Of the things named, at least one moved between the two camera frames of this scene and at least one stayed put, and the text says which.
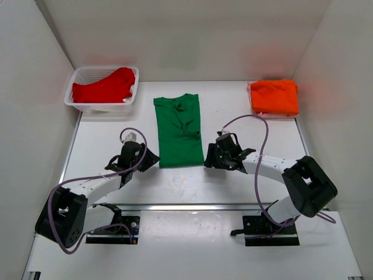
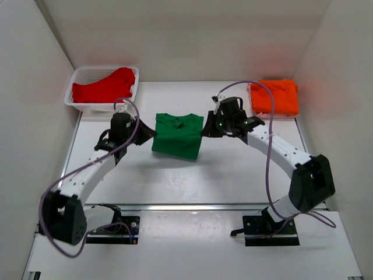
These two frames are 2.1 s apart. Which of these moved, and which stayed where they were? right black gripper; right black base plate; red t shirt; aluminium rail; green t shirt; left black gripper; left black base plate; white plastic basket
Moved: right black gripper; left black gripper; green t shirt
Stayed: left black base plate; right black base plate; white plastic basket; red t shirt; aluminium rail
